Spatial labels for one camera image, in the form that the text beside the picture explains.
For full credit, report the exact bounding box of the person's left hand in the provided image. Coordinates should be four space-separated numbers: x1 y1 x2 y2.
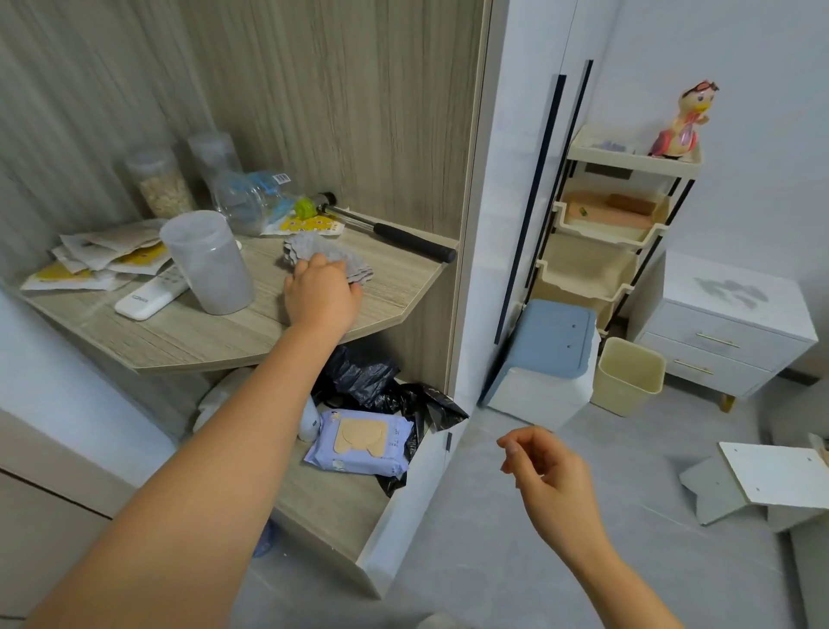
283 253 364 345

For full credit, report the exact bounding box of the person's right hand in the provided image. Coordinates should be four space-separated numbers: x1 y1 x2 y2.
497 425 607 560

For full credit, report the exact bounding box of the grey cleaning cloth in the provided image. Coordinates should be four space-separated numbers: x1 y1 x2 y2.
282 232 376 285

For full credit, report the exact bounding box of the cream plastic waste bin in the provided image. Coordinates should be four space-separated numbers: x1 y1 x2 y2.
591 336 668 418

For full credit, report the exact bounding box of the white bedside drawer cabinet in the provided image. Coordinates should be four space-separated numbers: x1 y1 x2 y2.
626 249 820 413

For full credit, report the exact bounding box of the grey dust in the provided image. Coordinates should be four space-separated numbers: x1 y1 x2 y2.
693 276 770 310

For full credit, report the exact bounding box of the person's left forearm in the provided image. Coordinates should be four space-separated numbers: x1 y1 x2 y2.
25 322 345 629

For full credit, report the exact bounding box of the purple wet wipes pack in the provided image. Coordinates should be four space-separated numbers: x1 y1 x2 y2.
302 408 415 479

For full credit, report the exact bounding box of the yellow patterned packet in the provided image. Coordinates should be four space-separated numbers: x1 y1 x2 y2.
262 213 346 238

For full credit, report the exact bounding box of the black plastic bag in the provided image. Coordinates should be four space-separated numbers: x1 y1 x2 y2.
310 346 469 499

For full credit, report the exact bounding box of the hammer with black grip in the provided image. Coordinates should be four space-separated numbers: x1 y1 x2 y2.
315 191 459 264

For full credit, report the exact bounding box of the frosted plastic cup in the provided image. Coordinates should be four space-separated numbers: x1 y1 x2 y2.
159 209 256 317

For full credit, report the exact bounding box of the clear plastic bottle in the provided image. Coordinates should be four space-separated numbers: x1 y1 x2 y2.
210 169 319 238

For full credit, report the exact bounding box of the small white bottle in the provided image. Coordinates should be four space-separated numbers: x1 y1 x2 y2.
296 396 323 444

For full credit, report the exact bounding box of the wood grain shelf cabinet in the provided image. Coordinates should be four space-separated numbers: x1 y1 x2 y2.
0 0 493 600

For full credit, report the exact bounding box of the white plastic bag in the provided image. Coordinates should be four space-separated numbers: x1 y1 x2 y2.
192 367 254 434

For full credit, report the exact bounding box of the white storage bin blue lid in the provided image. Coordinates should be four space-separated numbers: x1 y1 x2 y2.
480 299 600 432

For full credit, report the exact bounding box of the white remote control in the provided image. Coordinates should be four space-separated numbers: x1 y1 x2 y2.
114 264 190 322

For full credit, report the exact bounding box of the empty clear jar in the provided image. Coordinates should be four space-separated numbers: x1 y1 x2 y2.
187 131 244 193

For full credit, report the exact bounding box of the yellow white packet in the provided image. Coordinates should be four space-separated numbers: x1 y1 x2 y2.
19 260 134 293
106 240 174 277

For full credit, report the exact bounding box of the clear jar with oats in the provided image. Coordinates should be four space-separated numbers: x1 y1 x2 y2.
123 147 198 220

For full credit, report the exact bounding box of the white overturned stool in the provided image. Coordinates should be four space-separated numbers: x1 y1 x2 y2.
678 442 829 534

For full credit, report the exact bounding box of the cream tiered storage rack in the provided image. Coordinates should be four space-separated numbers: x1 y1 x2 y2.
530 124 704 338

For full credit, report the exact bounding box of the white wardrobe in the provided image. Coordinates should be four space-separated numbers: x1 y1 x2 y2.
450 0 626 410

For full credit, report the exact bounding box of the translucent blue bottle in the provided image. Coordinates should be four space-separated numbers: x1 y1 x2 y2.
252 518 280 558

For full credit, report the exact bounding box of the cream box orange lid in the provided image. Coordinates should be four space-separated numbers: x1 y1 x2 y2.
561 189 668 232

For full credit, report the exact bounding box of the white beige cabinet panel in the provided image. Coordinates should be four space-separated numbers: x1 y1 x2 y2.
0 288 177 620

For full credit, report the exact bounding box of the brown cylindrical pouch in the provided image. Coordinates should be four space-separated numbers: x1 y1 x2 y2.
605 193 656 217

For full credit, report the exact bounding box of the pink yellow duck toy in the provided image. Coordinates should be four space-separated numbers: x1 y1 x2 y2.
649 79 721 161

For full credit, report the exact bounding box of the black wardrobe handle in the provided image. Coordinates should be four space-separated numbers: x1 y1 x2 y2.
511 59 594 298
494 74 568 346

